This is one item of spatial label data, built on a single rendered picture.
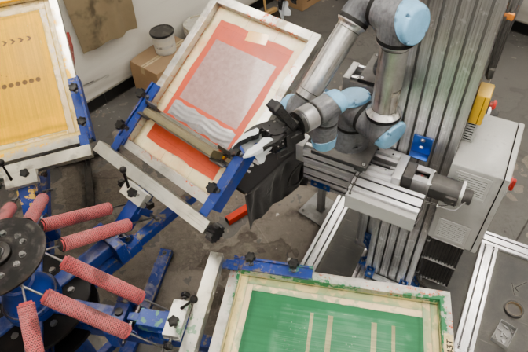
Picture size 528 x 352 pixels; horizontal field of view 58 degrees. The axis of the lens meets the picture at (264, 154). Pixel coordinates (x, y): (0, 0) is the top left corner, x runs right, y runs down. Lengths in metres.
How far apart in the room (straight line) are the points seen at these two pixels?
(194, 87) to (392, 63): 0.92
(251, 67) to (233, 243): 1.43
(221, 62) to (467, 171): 1.07
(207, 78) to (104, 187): 1.76
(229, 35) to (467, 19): 0.98
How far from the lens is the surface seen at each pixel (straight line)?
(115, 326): 1.69
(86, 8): 3.85
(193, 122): 1.99
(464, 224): 2.12
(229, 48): 2.07
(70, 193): 3.66
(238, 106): 1.92
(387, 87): 1.52
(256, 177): 2.14
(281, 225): 3.13
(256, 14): 2.05
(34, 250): 1.68
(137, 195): 1.88
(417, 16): 1.39
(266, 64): 1.95
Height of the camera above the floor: 2.55
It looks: 46 degrees down
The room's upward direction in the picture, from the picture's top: 4 degrees counter-clockwise
